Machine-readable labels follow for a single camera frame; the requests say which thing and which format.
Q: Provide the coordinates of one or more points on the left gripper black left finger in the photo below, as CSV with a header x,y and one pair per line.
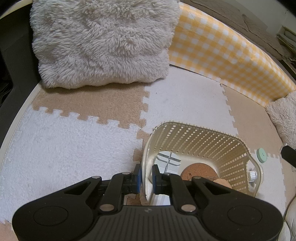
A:
x,y
118,187

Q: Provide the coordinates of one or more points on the white fluffy cushion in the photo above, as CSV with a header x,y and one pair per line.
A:
x,y
79,43
282,113

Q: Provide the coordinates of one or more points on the round cork coaster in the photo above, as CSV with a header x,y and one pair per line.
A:
x,y
199,169

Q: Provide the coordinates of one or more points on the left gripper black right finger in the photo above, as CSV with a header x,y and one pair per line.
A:
x,y
173,186

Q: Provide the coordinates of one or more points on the white knob object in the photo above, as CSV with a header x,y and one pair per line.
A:
x,y
252,176

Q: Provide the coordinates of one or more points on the mint green round disc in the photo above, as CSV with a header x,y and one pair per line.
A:
x,y
261,155

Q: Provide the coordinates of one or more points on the yellow gingham mattress edge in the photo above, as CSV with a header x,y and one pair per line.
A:
x,y
205,45

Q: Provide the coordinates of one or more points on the cream perforated plastic basket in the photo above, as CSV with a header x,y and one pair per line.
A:
x,y
226,154

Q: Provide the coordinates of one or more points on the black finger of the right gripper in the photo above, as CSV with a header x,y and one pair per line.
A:
x,y
289,154

